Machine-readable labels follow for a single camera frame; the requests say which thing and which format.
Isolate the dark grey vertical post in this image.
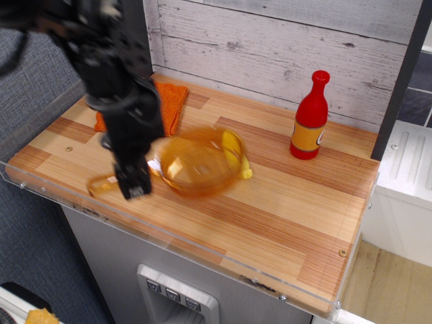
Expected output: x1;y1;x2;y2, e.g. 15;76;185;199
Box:
371;0;431;161

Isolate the red and yellow toy bottle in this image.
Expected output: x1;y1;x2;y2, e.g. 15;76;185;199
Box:
290;70;330;160

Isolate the yellow object at bottom left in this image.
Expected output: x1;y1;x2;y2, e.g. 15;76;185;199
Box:
24;308;60;324

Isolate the grey dispenser panel with buttons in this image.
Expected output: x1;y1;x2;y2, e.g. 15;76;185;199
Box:
136;264;220;323

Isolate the transparent orange plastic pot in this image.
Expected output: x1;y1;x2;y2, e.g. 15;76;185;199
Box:
86;126;239;197

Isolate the orange knitted cloth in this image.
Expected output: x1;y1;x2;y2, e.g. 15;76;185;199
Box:
88;82;188;142

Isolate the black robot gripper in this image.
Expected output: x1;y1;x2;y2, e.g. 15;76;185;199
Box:
63;20;164;200

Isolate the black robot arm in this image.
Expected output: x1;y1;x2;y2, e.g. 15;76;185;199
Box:
1;1;165;199

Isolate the yellow plastic banana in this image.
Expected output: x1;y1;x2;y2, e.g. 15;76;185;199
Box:
221;130;253;179

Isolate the white toy sink unit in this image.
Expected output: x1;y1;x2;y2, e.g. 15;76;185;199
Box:
361;121;431;266

